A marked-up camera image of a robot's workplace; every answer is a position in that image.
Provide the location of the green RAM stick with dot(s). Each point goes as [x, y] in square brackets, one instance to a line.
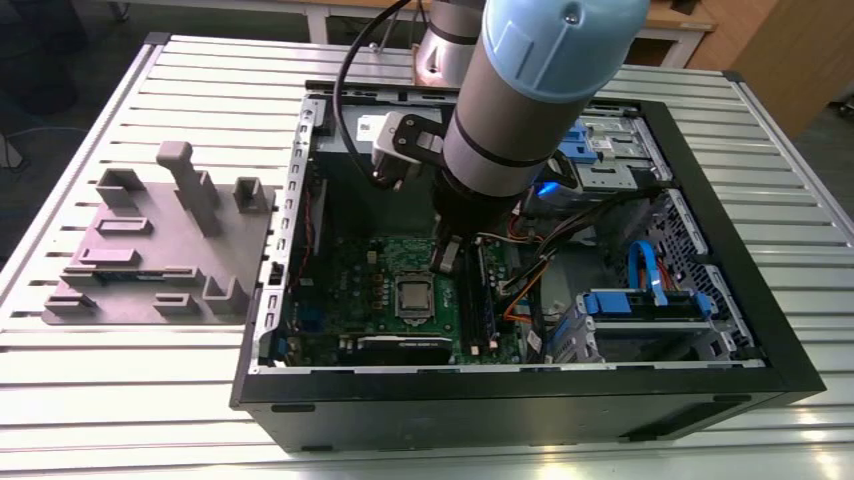
[129, 275]

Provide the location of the blue board connector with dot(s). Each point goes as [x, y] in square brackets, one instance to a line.
[310, 320]

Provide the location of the wooden desk white frame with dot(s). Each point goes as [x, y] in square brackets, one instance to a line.
[681, 20]

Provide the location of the silver CPU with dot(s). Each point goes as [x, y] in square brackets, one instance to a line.
[415, 293]

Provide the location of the black PC case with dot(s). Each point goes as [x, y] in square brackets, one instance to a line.
[467, 415]

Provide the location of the black graphics card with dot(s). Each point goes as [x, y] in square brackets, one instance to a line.
[400, 347]

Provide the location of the grey power supply unit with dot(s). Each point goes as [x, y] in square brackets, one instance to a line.
[347, 190]

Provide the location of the grey parts rack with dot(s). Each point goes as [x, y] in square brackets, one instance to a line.
[167, 240]

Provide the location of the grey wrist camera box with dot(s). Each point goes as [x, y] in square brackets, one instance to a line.
[380, 135]

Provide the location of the CPU socket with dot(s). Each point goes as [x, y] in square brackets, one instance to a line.
[402, 309]

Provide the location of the metal drive cage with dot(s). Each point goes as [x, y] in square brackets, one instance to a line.
[614, 180]

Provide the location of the metal disk bay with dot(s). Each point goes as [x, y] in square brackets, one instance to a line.
[667, 330]

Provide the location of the black RAM slot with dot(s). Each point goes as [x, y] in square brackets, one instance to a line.
[486, 310]
[466, 310]
[474, 310]

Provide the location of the hard disk in blue carrier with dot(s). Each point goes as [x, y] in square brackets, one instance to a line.
[610, 302]

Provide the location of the wooden cabinet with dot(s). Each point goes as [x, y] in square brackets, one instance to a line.
[794, 60]

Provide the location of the blue plastic drive latch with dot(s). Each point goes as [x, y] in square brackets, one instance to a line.
[581, 152]
[579, 135]

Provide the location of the green motherboard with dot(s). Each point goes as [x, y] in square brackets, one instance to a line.
[360, 300]

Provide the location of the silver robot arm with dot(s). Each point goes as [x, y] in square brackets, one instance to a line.
[520, 100]

